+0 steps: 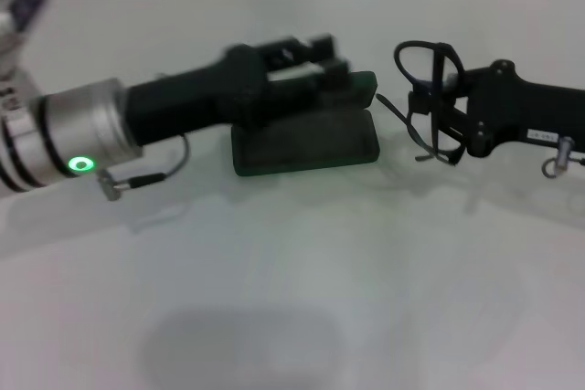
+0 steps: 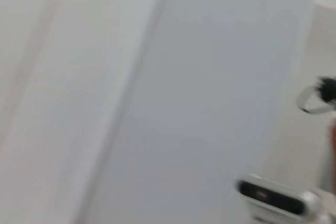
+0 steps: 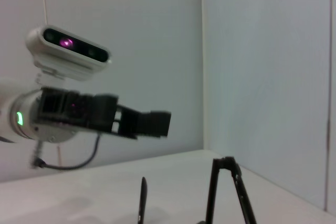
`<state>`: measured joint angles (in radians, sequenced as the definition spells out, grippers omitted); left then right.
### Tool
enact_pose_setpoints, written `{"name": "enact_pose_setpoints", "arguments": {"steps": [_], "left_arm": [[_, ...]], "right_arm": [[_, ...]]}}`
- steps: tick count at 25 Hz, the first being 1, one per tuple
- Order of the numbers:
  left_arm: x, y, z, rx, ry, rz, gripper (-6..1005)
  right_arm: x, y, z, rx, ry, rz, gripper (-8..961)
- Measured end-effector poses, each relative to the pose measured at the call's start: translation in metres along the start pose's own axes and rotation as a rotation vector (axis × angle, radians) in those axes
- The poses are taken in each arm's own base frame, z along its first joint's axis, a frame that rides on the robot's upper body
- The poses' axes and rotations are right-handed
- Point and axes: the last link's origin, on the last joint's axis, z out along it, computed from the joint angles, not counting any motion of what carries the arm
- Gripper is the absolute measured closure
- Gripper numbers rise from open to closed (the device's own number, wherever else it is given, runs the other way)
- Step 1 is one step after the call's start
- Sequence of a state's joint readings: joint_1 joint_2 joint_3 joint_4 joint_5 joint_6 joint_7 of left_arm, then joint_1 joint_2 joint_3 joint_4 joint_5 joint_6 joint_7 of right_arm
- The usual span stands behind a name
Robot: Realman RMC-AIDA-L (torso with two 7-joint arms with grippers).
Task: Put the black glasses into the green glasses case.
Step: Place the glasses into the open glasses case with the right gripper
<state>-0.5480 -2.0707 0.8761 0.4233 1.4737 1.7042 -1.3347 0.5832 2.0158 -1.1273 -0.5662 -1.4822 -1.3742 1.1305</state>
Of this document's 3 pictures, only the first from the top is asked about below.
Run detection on green glasses case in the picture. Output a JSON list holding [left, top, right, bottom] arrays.
[[230, 69, 381, 177]]

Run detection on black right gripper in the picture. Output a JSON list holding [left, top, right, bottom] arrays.
[[407, 59, 585, 166]]

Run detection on black glasses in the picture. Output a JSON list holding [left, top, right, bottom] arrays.
[[375, 39, 468, 166]]

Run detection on right arm cable with plug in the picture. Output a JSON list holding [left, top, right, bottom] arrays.
[[540, 135, 578, 180]]

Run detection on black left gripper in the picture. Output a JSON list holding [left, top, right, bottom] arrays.
[[125, 33, 352, 148]]

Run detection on left arm cable with plug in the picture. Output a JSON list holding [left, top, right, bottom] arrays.
[[95, 133, 191, 202]]

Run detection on arm cable with plug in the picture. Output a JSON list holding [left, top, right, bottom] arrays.
[[540, 135, 578, 180], [95, 133, 191, 202]]

